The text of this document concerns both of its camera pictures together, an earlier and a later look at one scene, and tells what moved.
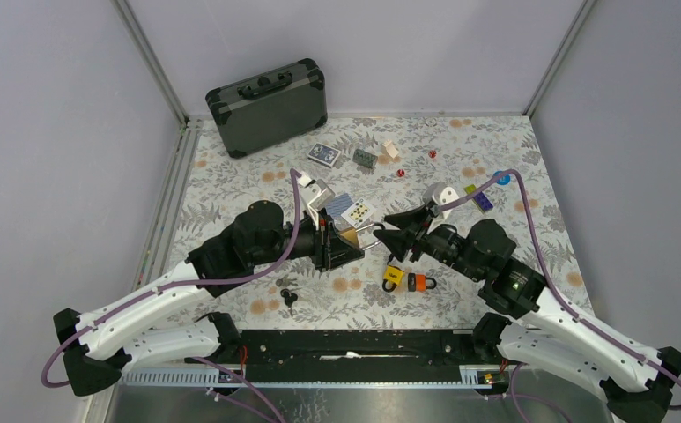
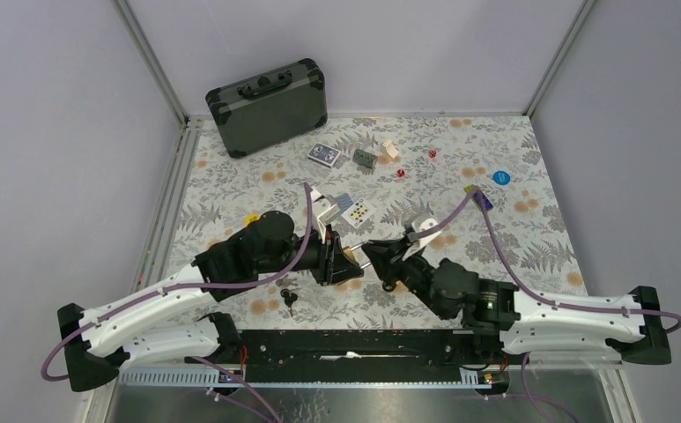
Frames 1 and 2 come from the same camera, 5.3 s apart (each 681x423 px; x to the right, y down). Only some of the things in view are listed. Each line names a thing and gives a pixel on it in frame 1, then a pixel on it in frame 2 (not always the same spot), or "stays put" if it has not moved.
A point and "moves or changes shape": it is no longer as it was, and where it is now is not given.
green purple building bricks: x=483 y=202 stays put
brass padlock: x=351 y=236 moves or changes shape
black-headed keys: x=289 y=299 stays put
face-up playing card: x=359 y=212 stays put
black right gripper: x=400 y=241 to x=379 y=252
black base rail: x=352 y=356 stays put
